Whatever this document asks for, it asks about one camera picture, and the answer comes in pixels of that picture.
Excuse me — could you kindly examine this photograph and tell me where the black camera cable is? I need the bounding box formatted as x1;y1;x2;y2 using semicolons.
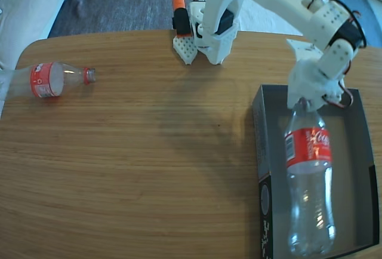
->
196;0;367;50

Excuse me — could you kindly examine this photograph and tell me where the white rug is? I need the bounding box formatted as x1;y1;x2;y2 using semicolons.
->
231;0;350;44

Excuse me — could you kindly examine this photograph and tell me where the blue cloth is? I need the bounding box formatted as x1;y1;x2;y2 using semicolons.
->
324;0;382;48

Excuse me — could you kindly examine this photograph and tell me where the clear bottle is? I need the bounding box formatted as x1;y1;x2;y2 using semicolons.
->
5;61;98;98
283;97;337;257

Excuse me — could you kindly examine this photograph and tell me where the grey carpet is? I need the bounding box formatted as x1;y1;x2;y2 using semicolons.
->
47;0;329;38

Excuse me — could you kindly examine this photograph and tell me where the grey cardboard box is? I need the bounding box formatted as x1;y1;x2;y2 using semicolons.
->
252;84;376;259

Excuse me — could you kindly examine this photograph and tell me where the white cushion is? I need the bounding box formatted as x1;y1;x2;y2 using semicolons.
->
0;0;77;72

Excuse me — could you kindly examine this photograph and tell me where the red black servo wire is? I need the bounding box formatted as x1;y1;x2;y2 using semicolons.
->
324;87;355;110

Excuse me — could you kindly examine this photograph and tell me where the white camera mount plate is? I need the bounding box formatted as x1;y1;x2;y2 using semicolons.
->
285;38;324;63

